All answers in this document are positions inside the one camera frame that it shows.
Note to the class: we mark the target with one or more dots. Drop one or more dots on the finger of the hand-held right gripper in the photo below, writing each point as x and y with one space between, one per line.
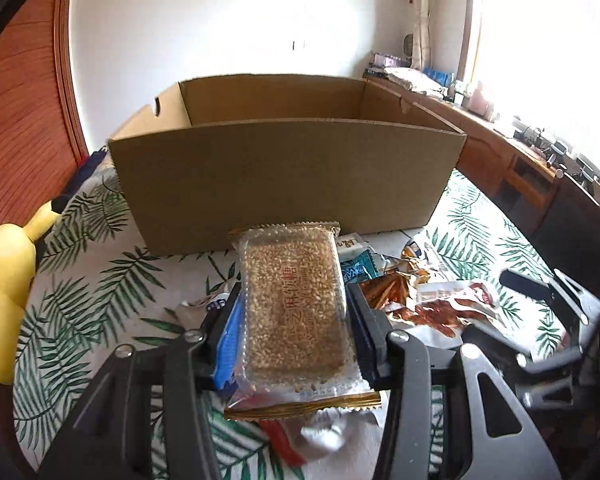
525 285
540 360

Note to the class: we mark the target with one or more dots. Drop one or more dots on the yellow plush toy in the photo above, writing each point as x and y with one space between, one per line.
5 285

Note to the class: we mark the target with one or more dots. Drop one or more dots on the blue snack packet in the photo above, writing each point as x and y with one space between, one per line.
357 267

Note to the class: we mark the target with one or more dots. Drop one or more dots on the small round mirror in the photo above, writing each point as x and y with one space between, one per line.
408 45

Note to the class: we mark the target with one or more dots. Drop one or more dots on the dark blue cloth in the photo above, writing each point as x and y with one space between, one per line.
92 165

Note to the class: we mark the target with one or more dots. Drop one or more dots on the blue box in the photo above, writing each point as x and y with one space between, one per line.
439 76

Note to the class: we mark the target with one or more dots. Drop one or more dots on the orange white snack packet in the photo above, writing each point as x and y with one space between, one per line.
420 260

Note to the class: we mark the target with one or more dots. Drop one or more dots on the purple box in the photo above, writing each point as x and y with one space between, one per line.
390 60

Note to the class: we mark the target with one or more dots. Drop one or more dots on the wooden cabinet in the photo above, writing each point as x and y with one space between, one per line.
480 145

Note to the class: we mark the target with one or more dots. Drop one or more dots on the brown glossy snack packet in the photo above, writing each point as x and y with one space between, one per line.
385 290

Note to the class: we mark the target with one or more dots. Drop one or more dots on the sesame candy packet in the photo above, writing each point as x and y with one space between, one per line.
292 310

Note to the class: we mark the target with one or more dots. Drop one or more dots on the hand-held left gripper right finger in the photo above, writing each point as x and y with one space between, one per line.
361 330

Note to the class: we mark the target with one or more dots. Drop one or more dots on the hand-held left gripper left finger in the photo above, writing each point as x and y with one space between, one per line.
230 332

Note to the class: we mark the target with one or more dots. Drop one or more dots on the pink container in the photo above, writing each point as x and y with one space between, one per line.
481 99

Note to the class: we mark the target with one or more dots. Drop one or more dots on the cardboard box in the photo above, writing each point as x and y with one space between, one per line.
280 175

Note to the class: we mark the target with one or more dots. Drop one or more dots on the crumpled white wrapper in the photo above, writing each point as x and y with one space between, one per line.
200 305

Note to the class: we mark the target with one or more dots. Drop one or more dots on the beige curtain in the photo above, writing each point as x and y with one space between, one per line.
422 10

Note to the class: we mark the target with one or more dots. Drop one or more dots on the silver snack packet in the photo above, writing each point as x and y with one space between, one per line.
325 435

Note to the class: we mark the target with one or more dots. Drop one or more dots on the wooden wardrobe door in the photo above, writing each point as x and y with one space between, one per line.
25 110

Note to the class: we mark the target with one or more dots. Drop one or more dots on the red white meat snack packet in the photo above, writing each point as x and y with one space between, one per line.
445 310

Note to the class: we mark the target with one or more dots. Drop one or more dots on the leaf-print bed sheet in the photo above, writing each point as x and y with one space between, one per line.
105 285

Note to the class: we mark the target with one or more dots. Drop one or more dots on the window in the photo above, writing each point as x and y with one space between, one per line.
540 35

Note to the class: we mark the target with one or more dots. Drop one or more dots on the white printed snack packet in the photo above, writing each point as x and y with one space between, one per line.
352 242

